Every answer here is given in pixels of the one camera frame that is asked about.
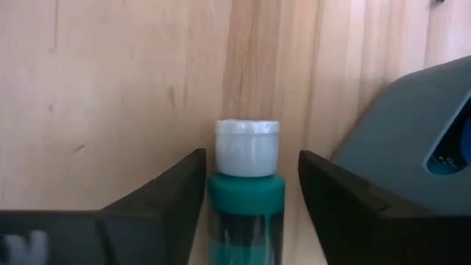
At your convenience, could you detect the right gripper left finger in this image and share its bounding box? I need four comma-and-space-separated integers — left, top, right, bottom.
0, 148, 208, 265

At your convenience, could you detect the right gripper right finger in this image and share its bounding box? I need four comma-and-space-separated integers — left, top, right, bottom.
297, 149, 471, 265

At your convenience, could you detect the small green paint bottle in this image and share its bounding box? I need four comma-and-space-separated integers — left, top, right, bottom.
207, 118, 287, 265

